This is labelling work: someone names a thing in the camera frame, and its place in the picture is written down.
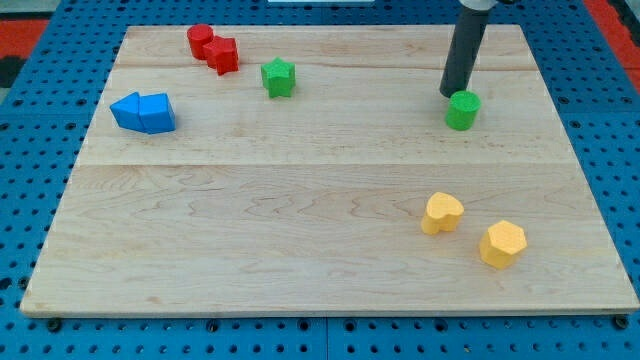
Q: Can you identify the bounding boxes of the red cylinder block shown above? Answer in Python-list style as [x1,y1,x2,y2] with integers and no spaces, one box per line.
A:
[186,24,214,60]

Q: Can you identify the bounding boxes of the blue triangle block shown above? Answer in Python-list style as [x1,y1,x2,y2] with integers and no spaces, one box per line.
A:
[109,92,144,132]

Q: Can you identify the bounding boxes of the green cylinder block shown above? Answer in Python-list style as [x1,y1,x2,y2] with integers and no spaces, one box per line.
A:
[445,90,482,131]

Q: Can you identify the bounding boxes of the yellow hexagon block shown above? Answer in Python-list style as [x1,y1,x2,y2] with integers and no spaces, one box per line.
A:
[479,220,528,269]

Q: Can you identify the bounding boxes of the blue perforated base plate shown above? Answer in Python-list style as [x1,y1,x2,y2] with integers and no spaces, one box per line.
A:
[1,0,639,359]

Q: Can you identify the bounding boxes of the wooden board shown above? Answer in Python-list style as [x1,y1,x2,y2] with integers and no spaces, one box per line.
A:
[21,25,639,318]

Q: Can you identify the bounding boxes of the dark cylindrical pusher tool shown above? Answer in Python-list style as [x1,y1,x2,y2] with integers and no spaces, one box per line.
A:
[440,6,490,98]

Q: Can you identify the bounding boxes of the green star block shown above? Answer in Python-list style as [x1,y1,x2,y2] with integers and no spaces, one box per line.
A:
[261,57,296,98]

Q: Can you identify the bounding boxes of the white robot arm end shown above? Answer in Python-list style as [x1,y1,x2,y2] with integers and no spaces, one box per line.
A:
[459,0,498,11]

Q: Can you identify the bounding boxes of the yellow heart block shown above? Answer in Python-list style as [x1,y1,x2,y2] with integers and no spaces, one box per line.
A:
[420,192,465,235]

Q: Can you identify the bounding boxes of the red star block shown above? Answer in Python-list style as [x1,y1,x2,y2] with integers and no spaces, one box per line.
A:
[203,36,239,76]

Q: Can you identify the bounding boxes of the blue cube block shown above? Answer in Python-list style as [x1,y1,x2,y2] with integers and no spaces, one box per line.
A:
[139,93,176,134]

